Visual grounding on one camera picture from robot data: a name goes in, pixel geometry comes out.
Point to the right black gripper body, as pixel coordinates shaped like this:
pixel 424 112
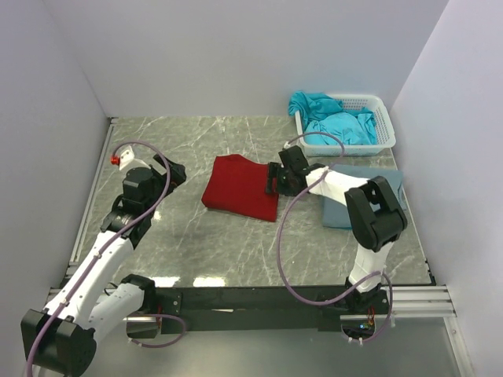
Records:
pixel 284 184

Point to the red t shirt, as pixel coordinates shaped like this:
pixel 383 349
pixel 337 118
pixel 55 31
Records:
pixel 238 185

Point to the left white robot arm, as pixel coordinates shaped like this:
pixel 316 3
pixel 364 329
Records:
pixel 63 336

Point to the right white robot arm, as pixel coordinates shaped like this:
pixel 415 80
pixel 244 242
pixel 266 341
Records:
pixel 376 217

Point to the folded grey-blue t shirt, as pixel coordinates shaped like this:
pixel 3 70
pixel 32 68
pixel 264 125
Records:
pixel 335 215

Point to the turquoise t shirt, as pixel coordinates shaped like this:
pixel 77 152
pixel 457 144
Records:
pixel 323 115

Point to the white plastic basket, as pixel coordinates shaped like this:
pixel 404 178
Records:
pixel 384 129

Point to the black base beam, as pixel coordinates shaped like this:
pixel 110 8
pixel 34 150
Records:
pixel 258 308

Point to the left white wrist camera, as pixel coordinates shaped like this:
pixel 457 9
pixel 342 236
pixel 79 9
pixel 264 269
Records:
pixel 127 160

